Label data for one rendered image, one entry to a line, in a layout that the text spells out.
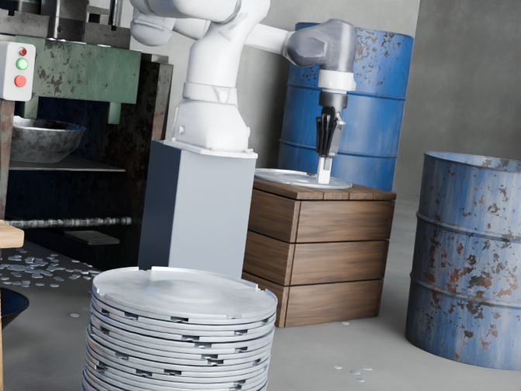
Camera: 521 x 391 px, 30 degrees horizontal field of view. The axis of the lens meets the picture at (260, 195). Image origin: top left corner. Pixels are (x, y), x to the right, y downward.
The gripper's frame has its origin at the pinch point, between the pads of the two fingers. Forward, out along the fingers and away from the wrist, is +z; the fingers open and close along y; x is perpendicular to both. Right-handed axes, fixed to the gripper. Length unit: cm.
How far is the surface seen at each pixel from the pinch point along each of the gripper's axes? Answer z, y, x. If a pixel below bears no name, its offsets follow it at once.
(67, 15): -32, -33, -64
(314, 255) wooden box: 21.4, 7.0, -3.2
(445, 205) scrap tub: 3.5, 28.4, 19.5
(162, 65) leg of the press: -22, -31, -37
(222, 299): 13, 87, -59
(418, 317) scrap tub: 32.9, 23.1, 19.9
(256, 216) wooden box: 13.9, -3.1, -16.2
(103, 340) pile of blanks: 19, 88, -77
